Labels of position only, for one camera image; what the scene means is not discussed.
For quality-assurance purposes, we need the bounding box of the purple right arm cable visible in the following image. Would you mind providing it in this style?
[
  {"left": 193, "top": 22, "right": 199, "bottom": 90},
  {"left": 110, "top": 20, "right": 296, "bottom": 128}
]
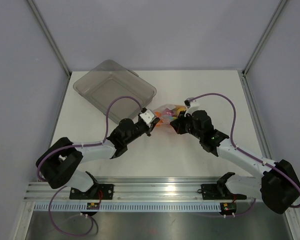
[{"left": 189, "top": 92, "right": 300, "bottom": 218}]

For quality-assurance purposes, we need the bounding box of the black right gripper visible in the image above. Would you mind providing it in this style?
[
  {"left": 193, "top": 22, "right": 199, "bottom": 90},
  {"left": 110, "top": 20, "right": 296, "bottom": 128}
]
[{"left": 170, "top": 110, "right": 203, "bottom": 140}]

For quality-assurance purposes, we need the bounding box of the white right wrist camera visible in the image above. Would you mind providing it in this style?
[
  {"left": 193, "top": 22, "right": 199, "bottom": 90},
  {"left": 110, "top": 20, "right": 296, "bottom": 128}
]
[{"left": 184, "top": 97, "right": 200, "bottom": 115}]

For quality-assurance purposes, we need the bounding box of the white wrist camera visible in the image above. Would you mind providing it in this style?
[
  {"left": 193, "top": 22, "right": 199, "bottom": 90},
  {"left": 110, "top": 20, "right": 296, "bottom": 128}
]
[
  {"left": 139, "top": 109, "right": 156, "bottom": 126},
  {"left": 184, "top": 97, "right": 200, "bottom": 115}
]

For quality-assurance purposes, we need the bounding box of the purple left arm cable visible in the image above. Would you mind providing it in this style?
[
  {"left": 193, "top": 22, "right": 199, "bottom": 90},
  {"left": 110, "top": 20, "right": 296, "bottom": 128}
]
[{"left": 36, "top": 95, "right": 147, "bottom": 237}]

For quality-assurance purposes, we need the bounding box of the smoky clear plastic bin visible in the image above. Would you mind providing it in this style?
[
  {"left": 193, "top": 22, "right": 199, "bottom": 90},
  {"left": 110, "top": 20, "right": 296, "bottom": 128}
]
[{"left": 73, "top": 59, "right": 157, "bottom": 124}]

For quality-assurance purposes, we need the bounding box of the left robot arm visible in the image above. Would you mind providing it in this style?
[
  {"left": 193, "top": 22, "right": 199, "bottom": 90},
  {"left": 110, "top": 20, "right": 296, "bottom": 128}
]
[{"left": 35, "top": 112, "right": 160, "bottom": 199}]

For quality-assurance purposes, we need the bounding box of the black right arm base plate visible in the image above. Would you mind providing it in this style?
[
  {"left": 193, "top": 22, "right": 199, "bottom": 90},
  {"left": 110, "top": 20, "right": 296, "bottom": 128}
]
[{"left": 197, "top": 183, "right": 247, "bottom": 201}]

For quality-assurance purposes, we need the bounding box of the white slotted cable duct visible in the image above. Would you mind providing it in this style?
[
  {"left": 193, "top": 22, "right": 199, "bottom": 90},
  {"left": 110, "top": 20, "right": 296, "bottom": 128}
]
[{"left": 34, "top": 202, "right": 221, "bottom": 213}]

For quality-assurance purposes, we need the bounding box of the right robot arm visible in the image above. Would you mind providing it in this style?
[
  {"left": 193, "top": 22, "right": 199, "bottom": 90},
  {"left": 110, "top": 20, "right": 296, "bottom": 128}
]
[{"left": 170, "top": 110, "right": 300, "bottom": 214}]

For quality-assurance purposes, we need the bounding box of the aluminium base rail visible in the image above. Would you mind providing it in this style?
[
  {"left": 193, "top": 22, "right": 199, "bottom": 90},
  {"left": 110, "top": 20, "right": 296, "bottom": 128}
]
[{"left": 23, "top": 176, "right": 266, "bottom": 202}]

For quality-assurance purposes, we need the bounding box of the clear zip top bag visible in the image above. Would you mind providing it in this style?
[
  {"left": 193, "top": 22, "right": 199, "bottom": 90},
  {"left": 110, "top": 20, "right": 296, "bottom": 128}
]
[{"left": 154, "top": 103, "right": 186, "bottom": 129}]

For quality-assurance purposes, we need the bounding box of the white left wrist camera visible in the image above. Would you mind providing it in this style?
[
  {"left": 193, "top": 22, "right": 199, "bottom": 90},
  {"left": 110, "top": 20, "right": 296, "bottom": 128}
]
[{"left": 139, "top": 109, "right": 156, "bottom": 126}]

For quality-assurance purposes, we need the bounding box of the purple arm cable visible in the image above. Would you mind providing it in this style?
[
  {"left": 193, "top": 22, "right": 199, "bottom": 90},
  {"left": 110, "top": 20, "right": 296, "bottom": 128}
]
[
  {"left": 36, "top": 95, "right": 147, "bottom": 237},
  {"left": 189, "top": 92, "right": 300, "bottom": 218}
]

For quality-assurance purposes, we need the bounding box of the aluminium frame rail right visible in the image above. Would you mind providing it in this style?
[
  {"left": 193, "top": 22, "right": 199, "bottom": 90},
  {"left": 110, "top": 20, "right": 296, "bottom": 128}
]
[{"left": 238, "top": 71, "right": 273, "bottom": 159}]

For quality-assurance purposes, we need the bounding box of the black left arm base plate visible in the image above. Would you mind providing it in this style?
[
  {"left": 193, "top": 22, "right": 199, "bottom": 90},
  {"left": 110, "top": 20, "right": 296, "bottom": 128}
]
[{"left": 69, "top": 184, "right": 114, "bottom": 200}]

